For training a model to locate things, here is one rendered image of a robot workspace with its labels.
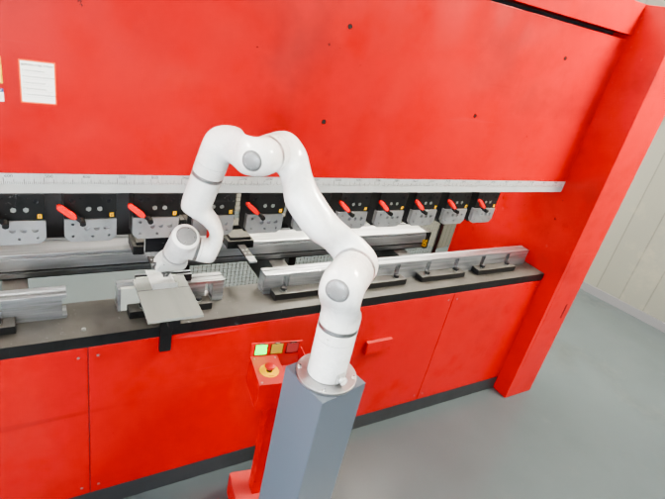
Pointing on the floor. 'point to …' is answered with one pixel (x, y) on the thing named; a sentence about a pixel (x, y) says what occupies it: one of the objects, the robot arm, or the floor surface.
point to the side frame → (578, 199)
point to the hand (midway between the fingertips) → (165, 270)
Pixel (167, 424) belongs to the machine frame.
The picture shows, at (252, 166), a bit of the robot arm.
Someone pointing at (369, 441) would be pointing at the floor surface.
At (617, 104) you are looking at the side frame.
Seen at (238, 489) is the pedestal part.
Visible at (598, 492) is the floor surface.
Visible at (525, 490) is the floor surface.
